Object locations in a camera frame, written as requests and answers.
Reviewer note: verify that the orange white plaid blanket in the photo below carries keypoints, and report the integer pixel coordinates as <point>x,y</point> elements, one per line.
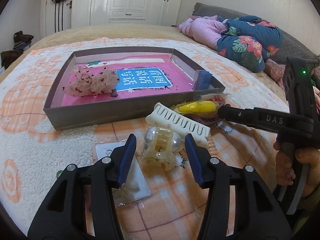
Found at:
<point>32,151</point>

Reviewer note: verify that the small blue cube box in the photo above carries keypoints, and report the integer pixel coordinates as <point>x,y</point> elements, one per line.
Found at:
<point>202,80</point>

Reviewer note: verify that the grey shallow cardboard box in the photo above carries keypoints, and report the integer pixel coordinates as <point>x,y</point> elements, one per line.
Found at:
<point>87,114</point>

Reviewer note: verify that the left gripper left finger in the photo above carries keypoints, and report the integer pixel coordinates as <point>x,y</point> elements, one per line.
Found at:
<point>61,215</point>

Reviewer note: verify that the dark red hair clip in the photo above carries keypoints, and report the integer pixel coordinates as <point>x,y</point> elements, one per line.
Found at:
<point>205,121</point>

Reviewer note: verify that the right hand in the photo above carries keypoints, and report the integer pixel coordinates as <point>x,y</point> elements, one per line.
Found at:
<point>286,174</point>

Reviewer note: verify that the sheer red-dotted bow hairpiece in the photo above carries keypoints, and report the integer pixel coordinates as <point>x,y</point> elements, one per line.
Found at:
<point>88,84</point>

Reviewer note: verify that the white door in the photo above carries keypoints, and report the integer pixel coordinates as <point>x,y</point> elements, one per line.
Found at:
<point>55,17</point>

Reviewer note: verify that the white card with earrings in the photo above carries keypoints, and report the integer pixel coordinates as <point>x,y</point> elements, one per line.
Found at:
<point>136,187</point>

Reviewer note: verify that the dark clothes pile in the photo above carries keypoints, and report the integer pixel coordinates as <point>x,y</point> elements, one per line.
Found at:
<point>21,41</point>

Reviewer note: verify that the pink quilt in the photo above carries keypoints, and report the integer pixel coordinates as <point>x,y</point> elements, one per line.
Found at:
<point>205,30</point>

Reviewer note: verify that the tan bed cover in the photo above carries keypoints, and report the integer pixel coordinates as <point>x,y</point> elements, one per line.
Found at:
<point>125,31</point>

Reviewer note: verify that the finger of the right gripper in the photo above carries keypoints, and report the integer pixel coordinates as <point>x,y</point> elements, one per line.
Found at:
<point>268,120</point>

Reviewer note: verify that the clear pearl claw hair clip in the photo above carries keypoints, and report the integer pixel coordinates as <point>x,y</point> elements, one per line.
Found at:
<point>160,147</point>

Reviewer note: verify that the blue floral quilt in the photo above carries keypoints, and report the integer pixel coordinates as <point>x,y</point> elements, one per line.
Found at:
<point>249,41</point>

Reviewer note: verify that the white claw hair clip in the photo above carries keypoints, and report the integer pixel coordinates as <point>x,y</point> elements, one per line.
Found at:
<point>164,117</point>

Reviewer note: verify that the pink book with blue label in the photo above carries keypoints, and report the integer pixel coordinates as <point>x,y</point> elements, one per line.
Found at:
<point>140,75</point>

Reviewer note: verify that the grey headboard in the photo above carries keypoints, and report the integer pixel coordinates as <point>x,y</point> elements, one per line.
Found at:
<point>290,46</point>

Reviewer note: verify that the yellow hair clip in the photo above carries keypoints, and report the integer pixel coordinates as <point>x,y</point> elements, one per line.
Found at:
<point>205,106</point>

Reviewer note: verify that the pink knitted blanket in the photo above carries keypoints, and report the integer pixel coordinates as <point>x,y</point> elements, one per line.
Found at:
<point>276,71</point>

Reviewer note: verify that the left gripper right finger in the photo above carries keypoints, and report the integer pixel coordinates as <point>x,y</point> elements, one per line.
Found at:
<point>239,204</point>

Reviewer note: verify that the white wardrobe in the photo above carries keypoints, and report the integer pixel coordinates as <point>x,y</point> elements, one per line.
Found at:
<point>98,12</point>

